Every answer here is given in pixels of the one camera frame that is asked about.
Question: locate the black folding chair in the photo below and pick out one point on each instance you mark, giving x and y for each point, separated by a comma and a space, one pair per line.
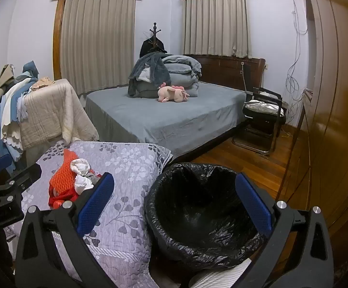
267, 120

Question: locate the folded grey duvets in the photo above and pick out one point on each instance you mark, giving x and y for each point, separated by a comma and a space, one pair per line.
178, 66

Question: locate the wooden coat rack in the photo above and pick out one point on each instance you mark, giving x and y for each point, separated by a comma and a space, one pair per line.
154, 31

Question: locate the narrow beige curtain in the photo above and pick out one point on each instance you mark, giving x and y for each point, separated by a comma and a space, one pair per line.
216, 24

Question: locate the khaki cloth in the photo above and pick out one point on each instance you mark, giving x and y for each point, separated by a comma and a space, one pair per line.
1, 79

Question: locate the wooden headboard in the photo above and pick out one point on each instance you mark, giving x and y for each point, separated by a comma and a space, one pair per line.
222, 69

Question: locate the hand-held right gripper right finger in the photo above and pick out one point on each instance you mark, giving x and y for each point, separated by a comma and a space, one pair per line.
253, 205

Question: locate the dark coat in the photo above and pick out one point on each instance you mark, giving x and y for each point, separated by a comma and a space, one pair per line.
146, 48

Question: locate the blue white scalloped cloths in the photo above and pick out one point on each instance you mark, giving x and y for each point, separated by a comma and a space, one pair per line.
9, 117

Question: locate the wooden wardrobe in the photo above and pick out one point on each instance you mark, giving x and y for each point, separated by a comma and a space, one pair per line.
336, 96

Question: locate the peach cloth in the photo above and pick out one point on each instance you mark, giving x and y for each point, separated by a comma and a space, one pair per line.
43, 83

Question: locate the trash bin with black bag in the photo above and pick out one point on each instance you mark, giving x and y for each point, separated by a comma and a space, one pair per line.
198, 210

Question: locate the red glove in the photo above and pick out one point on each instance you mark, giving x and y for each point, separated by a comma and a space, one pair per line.
60, 199

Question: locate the silver cushion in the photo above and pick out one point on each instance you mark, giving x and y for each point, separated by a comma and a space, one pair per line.
262, 106

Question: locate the dark grey fleece blanket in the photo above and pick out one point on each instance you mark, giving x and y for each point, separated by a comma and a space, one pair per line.
153, 66

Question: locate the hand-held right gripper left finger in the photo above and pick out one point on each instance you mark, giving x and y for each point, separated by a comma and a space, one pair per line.
96, 205

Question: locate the bed with grey sheet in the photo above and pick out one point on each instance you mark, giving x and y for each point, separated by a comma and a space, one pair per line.
162, 117

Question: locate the wide beige curtain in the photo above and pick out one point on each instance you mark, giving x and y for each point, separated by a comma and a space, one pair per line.
99, 42

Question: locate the pink plush toy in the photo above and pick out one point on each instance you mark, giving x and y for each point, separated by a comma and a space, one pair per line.
174, 94

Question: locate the striped cloth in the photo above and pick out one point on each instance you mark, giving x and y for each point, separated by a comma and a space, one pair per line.
219, 276

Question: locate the grey floral quilt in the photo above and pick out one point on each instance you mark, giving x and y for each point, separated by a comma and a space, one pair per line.
126, 171

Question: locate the orange foam net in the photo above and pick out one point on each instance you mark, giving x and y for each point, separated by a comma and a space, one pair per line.
63, 174

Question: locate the wooden window frame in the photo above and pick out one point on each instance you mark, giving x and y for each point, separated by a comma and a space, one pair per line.
57, 36

